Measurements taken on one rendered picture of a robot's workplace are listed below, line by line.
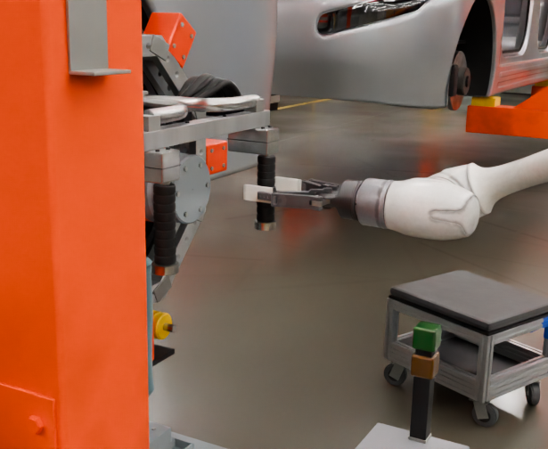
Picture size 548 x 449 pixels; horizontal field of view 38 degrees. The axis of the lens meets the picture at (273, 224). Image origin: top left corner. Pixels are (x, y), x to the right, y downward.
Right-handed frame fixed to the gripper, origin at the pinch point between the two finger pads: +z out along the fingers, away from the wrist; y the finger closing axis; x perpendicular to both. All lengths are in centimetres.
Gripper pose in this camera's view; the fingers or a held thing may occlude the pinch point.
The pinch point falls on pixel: (267, 188)
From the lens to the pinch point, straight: 159.8
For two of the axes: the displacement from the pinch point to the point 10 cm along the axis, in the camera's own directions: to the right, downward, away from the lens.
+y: 4.8, -2.1, 8.6
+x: 0.2, -9.7, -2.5
